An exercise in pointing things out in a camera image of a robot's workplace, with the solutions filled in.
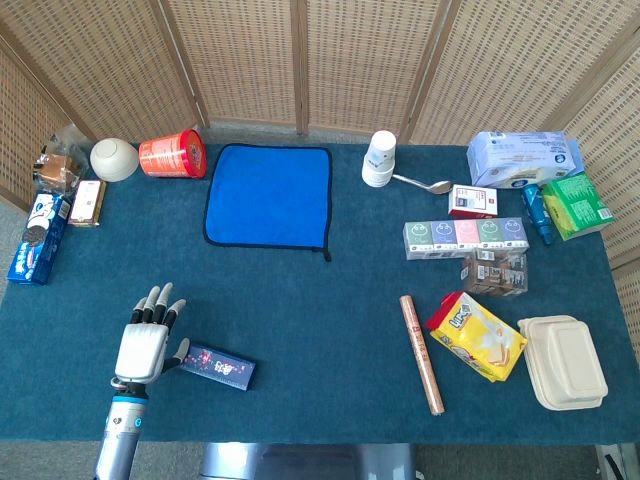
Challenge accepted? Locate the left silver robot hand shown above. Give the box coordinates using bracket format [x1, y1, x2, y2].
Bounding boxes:
[110, 282, 192, 386]

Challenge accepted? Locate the blue glasses case grey lining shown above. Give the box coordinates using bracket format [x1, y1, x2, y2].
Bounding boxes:
[179, 342, 257, 392]

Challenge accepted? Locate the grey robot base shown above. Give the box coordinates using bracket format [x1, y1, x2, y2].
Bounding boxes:
[198, 442, 419, 480]

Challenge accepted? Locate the blue Oreo cookie box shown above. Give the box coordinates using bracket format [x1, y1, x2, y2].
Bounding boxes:
[6, 192, 72, 287]

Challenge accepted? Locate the small brown white box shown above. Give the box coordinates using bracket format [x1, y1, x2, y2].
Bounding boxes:
[67, 179, 107, 229]

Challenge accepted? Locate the teal table cloth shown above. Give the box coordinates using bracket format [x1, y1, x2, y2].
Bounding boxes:
[0, 143, 629, 446]

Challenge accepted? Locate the cream bowl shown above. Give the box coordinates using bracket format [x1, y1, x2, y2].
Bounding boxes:
[89, 137, 140, 183]

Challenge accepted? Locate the orange red-lidded can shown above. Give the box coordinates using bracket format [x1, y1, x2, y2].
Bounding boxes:
[138, 128, 208, 180]

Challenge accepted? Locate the clear bag with bread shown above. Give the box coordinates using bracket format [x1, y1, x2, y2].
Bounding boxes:
[32, 124, 91, 196]

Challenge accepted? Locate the blue cloth black trim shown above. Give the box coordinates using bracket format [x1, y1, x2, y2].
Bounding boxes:
[202, 143, 334, 263]

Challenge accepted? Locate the white paper cup stack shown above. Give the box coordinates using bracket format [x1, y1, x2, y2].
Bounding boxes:
[361, 130, 397, 189]

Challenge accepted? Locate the wicker folding screen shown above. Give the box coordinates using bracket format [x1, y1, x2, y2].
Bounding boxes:
[0, 0, 640, 301]

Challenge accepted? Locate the yellow Lipo snack bag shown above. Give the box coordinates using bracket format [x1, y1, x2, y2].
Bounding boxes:
[425, 291, 529, 384]

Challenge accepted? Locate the metal spoon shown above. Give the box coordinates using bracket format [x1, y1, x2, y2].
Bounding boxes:
[392, 173, 454, 196]

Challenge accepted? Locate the pastel pocket tissue multipack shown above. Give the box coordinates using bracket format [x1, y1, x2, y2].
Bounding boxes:
[402, 216, 530, 262]

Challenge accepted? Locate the small white red box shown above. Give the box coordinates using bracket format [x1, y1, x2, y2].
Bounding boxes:
[447, 184, 499, 220]

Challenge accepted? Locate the brown clear-wrapped pack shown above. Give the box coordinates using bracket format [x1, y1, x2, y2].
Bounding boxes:
[460, 249, 529, 298]

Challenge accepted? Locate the blue bottle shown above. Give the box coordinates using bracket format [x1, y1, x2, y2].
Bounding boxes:
[521, 183, 554, 246]

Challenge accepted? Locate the beige lunch box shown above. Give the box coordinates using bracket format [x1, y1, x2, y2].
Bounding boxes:
[517, 314, 610, 412]

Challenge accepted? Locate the white blue tissue pack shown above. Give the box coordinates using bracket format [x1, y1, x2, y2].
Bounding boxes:
[466, 130, 585, 190]

